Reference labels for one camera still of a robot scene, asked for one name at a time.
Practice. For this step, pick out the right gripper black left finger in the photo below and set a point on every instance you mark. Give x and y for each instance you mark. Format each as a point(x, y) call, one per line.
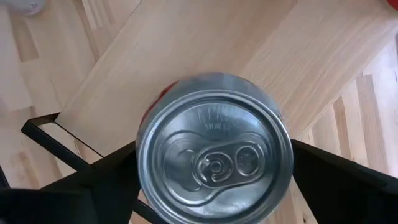
point(77, 199)

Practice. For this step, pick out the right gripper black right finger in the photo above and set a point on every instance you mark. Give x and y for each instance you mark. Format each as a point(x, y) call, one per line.
point(348, 193)

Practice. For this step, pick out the wooden shelf with black frame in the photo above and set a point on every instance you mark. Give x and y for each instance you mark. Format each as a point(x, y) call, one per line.
point(202, 46)

